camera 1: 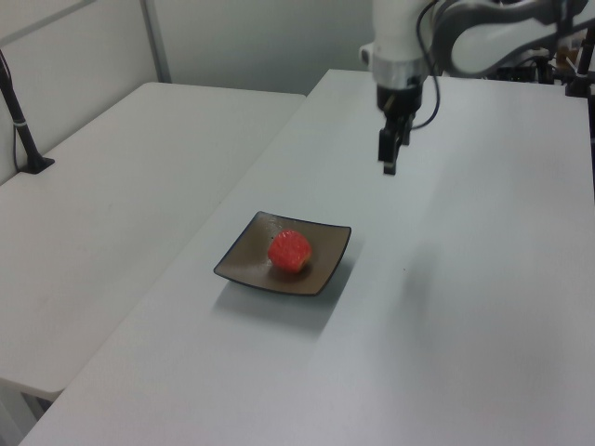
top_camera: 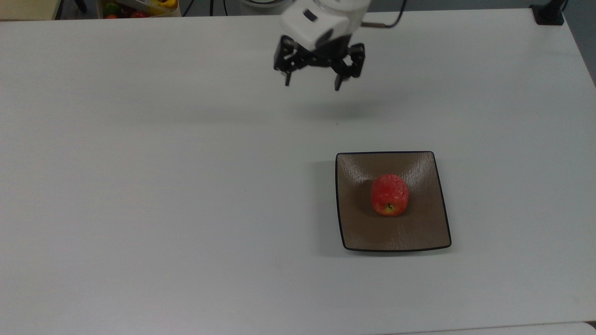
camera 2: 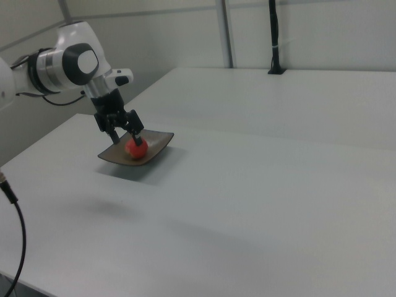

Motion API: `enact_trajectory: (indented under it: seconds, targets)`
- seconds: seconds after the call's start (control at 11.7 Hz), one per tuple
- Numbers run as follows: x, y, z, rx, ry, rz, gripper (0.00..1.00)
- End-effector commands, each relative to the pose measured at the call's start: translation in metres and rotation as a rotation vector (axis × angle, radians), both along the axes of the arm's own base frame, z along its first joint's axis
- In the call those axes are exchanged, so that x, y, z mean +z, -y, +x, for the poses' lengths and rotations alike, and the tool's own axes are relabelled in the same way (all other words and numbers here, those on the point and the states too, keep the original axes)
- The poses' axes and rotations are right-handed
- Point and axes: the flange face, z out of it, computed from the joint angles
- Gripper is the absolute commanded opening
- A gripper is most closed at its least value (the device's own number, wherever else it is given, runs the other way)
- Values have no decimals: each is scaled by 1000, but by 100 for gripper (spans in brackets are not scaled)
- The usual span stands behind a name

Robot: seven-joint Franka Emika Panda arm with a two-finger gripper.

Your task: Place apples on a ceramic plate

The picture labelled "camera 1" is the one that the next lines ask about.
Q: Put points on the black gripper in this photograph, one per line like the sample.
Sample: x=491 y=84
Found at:
x=400 y=100

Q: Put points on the red apple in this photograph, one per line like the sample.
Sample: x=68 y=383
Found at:
x=290 y=251

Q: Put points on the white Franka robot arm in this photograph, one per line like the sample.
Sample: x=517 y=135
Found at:
x=395 y=37

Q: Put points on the square brown ceramic plate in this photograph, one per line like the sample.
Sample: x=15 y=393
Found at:
x=246 y=265

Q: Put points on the dark electronics box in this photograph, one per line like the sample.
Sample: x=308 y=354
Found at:
x=520 y=74

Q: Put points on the black clamp stand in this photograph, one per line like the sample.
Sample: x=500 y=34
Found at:
x=581 y=79

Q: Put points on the black pole with base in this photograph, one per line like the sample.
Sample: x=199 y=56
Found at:
x=21 y=125

